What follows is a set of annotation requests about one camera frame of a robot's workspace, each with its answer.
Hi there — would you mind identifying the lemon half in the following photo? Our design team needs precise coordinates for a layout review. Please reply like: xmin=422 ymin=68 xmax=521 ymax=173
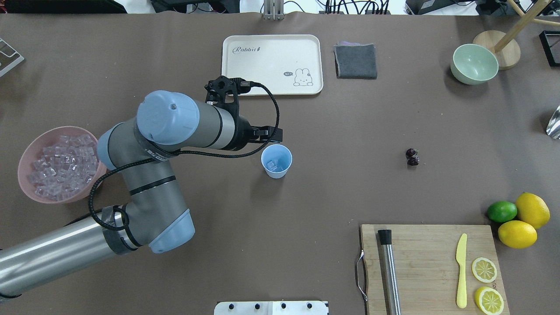
xmin=471 ymin=257 xmax=498 ymax=284
xmin=474 ymin=287 xmax=505 ymax=315

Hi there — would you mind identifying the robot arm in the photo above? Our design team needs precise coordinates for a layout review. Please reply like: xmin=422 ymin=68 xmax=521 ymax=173
xmin=1 ymin=90 xmax=282 ymax=302

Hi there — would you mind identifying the lemon half upper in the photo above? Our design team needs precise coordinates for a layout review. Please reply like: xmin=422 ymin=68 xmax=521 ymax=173
xmin=471 ymin=257 xmax=498 ymax=284

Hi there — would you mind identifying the steel muddler black tip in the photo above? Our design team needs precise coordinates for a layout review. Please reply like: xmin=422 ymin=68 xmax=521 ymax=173
xmin=378 ymin=229 xmax=402 ymax=315

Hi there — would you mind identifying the dark cherry lower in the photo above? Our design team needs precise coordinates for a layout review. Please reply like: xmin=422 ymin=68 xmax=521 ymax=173
xmin=407 ymin=156 xmax=420 ymax=167

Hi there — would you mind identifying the green lime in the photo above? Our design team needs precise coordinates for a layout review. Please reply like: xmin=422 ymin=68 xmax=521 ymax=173
xmin=486 ymin=200 xmax=518 ymax=223

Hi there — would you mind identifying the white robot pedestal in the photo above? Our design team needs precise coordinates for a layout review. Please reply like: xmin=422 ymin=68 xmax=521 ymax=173
xmin=213 ymin=300 xmax=329 ymax=315

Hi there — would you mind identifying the light blue cup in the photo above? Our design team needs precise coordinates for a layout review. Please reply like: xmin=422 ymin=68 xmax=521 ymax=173
xmin=261 ymin=144 xmax=293 ymax=179

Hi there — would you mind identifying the ice cube in cup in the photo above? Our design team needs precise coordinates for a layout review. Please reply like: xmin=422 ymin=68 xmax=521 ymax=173
xmin=266 ymin=160 xmax=282 ymax=173

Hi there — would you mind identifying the bamboo cutting board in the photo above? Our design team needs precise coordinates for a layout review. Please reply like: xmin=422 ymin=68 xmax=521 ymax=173
xmin=360 ymin=224 xmax=500 ymax=315

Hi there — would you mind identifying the grey folded cloth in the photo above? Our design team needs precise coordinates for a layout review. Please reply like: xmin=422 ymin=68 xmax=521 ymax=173
xmin=334 ymin=42 xmax=378 ymax=79

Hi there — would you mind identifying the wooden cup tree stand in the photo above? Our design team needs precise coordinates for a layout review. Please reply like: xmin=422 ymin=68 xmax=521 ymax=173
xmin=472 ymin=0 xmax=559 ymax=70

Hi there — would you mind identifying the yellow lemon near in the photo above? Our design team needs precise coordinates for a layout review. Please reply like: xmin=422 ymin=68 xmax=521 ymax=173
xmin=498 ymin=220 xmax=538 ymax=249

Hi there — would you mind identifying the lemon half lower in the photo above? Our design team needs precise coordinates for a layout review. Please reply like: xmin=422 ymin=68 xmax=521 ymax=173
xmin=474 ymin=287 xmax=505 ymax=315

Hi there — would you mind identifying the pink bowl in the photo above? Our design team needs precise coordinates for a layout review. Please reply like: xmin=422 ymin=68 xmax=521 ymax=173
xmin=17 ymin=126 xmax=106 ymax=204

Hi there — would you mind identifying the cream rabbit tray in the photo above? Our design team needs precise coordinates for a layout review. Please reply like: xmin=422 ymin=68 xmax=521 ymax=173
xmin=221 ymin=35 xmax=323 ymax=95

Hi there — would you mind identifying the yellow lemon far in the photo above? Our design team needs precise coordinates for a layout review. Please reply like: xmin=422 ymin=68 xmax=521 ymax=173
xmin=515 ymin=192 xmax=550 ymax=230

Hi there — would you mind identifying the yellow lemon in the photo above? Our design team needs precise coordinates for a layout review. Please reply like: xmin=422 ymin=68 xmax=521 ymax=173
xmin=498 ymin=220 xmax=538 ymax=249
xmin=515 ymin=192 xmax=550 ymax=230

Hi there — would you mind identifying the mint green bowl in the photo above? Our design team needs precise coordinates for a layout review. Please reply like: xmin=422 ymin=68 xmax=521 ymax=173
xmin=450 ymin=44 xmax=499 ymax=84

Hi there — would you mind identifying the clear ice cubes pile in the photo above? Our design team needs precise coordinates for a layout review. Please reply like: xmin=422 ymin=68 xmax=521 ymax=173
xmin=26 ymin=133 xmax=99 ymax=202

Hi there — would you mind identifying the yellow plastic knife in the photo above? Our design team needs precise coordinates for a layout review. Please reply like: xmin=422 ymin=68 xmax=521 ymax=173
xmin=455 ymin=233 xmax=468 ymax=309

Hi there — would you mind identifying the white wire cup rack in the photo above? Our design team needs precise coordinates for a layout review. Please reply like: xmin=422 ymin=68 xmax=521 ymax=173
xmin=0 ymin=38 xmax=25 ymax=77

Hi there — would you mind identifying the steel ice scoop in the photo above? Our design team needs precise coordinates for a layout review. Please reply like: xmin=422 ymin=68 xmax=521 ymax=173
xmin=545 ymin=106 xmax=560 ymax=140

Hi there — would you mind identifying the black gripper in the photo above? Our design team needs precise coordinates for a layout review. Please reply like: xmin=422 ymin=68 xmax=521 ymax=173
xmin=234 ymin=115 xmax=283 ymax=151

